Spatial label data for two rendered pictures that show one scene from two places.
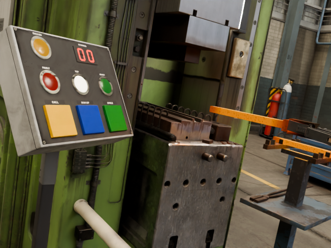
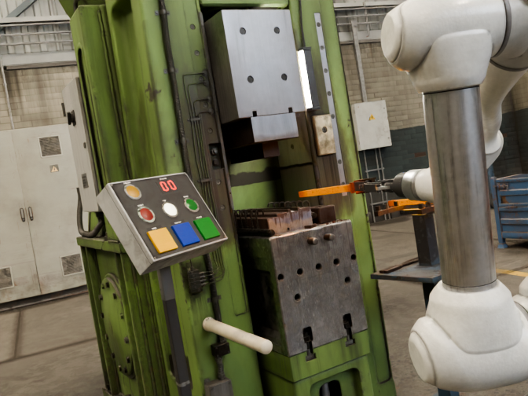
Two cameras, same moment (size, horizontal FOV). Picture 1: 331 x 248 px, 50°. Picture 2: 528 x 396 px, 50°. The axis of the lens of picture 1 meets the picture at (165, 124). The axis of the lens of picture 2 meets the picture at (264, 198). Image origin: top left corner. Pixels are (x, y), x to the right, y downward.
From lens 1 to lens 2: 0.86 m
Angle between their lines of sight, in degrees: 9
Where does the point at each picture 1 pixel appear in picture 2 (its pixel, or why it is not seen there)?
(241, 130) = (356, 206)
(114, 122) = (207, 231)
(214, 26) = (279, 118)
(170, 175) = (280, 268)
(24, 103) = (133, 235)
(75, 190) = (199, 310)
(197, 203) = (320, 290)
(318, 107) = not seen: outside the picture
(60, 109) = (159, 232)
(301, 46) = not seen: hidden behind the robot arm
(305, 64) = not seen: hidden behind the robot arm
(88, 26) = (165, 158)
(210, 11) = (269, 106)
